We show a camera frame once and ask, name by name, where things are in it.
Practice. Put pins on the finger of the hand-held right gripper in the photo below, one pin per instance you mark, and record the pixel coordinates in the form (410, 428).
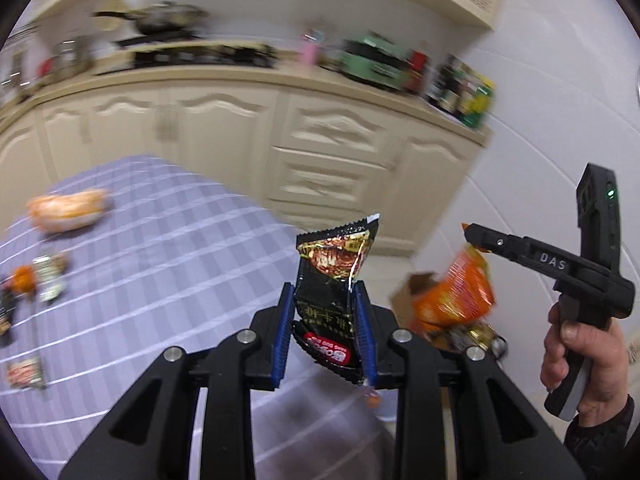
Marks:
(495, 241)

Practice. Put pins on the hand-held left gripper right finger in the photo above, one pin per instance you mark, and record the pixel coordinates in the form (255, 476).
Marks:
(364, 340)

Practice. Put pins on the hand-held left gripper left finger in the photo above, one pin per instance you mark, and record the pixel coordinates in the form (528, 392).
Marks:
(284, 340)

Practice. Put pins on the orange snack bag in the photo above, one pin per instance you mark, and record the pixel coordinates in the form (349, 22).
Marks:
(455, 295)

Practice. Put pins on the cardboard box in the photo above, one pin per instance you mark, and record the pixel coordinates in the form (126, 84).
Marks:
(412, 290)

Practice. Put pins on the black snack packet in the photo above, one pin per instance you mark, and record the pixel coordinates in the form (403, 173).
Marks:
(330, 270)

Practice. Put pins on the person's right forearm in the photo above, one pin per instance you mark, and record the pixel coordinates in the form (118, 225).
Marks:
(600, 445)

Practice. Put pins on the person's right hand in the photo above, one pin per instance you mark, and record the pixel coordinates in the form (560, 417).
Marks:
(610, 370)

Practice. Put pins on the small cream drawer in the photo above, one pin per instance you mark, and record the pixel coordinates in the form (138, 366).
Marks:
(305, 212)

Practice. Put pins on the green yellow box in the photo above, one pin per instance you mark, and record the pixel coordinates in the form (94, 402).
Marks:
(477, 102)

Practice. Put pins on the blue checked tablecloth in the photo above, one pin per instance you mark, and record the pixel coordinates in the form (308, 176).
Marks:
(150, 260)

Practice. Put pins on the dark sauce bottle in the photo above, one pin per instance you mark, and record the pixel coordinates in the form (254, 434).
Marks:
(447, 85)

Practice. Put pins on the medium cream drawer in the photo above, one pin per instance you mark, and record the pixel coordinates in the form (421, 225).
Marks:
(325, 180)

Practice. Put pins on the dark red bottle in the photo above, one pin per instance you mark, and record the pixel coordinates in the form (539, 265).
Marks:
(419, 70)

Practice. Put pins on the large cream drawer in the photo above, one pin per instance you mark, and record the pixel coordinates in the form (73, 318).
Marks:
(335, 130)

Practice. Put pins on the cream lower kitchen cabinet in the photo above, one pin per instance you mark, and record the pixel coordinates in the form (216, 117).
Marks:
(200, 125)

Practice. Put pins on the wrapped bread bun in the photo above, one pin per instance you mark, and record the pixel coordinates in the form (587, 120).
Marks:
(67, 207)

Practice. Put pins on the small red white packet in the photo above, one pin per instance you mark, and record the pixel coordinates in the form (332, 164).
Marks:
(25, 374)

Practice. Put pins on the pink utensil holder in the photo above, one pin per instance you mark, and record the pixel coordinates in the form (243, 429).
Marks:
(310, 52)

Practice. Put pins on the orange peel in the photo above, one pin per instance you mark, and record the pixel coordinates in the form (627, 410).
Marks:
(24, 280)

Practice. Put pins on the black gas stove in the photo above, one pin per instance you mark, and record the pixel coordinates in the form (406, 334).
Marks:
(210, 55)

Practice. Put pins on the black induction cooker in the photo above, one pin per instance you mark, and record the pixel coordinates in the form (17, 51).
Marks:
(160, 37)

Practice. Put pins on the steel wok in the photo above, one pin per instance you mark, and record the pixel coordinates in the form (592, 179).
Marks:
(160, 17)

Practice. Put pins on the steel stock pot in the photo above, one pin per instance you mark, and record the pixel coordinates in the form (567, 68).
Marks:
(72, 57)

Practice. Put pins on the red container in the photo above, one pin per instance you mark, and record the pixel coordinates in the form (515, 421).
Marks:
(46, 67)

